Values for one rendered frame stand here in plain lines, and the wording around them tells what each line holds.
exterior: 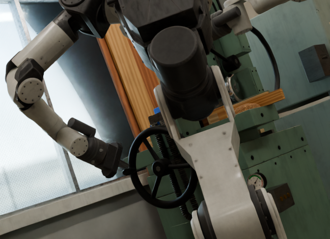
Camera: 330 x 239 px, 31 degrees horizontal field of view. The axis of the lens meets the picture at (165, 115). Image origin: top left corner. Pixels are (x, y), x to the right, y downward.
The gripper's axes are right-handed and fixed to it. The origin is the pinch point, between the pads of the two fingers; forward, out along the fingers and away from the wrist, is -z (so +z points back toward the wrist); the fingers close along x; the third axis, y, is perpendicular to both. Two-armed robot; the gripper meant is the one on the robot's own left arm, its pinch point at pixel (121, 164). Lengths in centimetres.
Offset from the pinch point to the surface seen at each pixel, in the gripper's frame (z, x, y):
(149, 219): -140, 11, 122
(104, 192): -98, 16, 122
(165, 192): -29.3, -1.5, 4.7
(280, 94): -33, 37, -37
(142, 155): -21.1, 10.7, 13.4
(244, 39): -39, 67, -11
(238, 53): -37, 60, -11
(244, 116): -21.2, 24.3, -32.3
